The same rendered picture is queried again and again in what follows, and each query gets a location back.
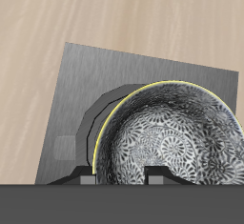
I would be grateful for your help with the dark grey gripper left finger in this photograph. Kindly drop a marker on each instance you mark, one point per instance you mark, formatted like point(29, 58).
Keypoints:
point(83, 174)

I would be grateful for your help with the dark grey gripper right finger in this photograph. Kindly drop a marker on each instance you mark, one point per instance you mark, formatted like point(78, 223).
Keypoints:
point(158, 174)

